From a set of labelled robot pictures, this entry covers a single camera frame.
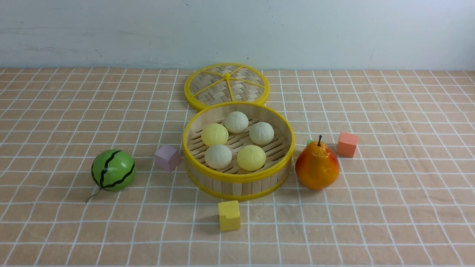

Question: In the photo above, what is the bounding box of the white bun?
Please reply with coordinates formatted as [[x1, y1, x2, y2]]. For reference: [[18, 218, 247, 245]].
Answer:
[[222, 111, 249, 135], [204, 144, 232, 169], [248, 122, 275, 146]]

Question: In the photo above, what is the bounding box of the yellow bun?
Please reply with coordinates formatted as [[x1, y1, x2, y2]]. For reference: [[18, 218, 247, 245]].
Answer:
[[201, 123, 229, 147], [236, 144, 266, 171]]

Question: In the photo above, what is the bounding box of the bamboo steamer tray yellow rim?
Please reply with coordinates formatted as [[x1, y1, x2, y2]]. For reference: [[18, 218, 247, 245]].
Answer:
[[183, 102, 295, 201]]

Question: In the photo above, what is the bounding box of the bamboo steamer lid yellow rim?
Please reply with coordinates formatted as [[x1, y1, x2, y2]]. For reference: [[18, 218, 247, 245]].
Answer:
[[184, 63, 270, 111]]

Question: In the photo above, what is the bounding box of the purple cube block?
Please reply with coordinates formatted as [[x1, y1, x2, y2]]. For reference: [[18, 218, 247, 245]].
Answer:
[[155, 145, 181, 171]]

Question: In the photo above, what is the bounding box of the yellow cube block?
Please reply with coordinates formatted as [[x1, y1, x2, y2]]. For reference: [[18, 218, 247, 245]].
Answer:
[[218, 200, 241, 232]]

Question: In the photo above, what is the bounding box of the orange toy pear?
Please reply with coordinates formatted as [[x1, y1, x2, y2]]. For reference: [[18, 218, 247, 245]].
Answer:
[[295, 135, 340, 191]]

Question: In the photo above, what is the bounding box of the orange cube block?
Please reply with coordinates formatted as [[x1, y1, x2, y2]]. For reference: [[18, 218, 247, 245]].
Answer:
[[336, 132, 358, 158]]

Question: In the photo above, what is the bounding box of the green toy watermelon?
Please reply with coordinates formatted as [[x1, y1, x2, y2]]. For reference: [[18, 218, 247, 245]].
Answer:
[[85, 149, 136, 203]]

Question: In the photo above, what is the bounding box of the checkered orange tablecloth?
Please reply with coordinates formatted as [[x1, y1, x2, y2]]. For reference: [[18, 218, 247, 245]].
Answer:
[[0, 67, 475, 267]]

